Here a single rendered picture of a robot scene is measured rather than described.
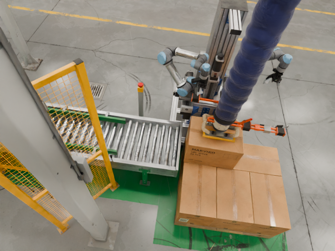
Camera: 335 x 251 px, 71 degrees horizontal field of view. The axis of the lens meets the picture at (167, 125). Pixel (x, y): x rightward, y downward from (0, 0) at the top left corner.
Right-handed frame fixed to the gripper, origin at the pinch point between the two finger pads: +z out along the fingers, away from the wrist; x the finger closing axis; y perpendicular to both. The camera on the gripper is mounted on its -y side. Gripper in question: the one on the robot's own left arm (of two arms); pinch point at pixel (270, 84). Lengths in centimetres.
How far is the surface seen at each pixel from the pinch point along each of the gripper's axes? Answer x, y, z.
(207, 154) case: -46, 48, 72
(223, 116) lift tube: -44, 38, 14
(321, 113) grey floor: 175, -115, 152
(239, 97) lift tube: -38, 40, -16
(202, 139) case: -54, 38, 58
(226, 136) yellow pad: -33, 39, 44
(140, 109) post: -134, -19, 93
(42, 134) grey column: -146, 130, -69
